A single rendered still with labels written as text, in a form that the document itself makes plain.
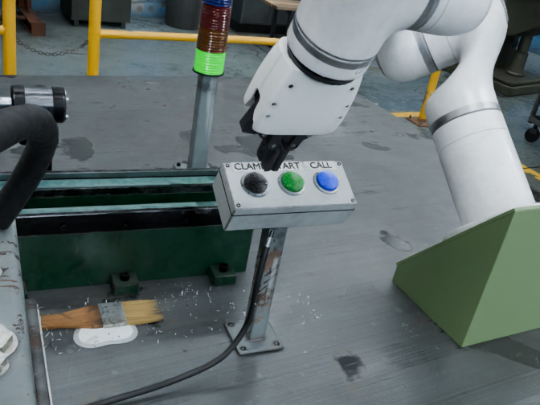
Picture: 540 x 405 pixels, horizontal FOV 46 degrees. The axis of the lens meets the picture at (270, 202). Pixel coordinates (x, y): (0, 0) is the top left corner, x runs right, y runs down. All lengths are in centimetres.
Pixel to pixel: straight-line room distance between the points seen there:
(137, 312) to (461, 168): 56
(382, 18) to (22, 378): 38
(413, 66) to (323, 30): 61
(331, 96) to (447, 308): 53
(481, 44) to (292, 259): 48
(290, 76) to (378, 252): 69
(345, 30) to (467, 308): 59
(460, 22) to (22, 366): 43
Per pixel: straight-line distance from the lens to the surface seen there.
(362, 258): 120
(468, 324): 104
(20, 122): 32
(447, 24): 58
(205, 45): 127
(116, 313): 95
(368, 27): 55
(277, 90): 61
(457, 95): 109
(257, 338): 94
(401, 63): 115
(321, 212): 81
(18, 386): 35
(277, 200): 77
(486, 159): 106
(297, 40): 58
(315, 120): 66
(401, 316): 108
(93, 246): 98
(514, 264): 102
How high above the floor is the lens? 140
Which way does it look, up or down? 27 degrees down
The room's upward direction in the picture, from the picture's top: 11 degrees clockwise
